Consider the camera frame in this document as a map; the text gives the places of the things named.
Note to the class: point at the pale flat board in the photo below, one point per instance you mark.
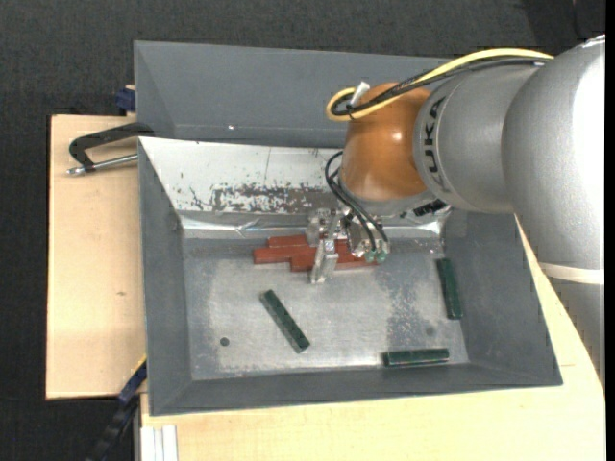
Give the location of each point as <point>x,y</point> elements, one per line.
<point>91,267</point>

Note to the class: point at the red-brown flat block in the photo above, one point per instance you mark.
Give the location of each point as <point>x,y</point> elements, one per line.
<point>288,241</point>
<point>348,262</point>
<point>278,255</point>

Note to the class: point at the dark green flat block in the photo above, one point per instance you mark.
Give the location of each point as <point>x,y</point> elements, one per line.
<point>284,321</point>
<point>415,357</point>
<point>450,288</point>

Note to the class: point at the black cylinder on white bracket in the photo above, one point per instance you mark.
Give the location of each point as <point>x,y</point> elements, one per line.
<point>427,208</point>

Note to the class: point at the grey metal bin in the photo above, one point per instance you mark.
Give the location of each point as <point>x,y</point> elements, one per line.
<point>336,315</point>

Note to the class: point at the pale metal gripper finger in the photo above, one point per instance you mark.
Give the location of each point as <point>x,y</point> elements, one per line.
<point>315,264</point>
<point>329,259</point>

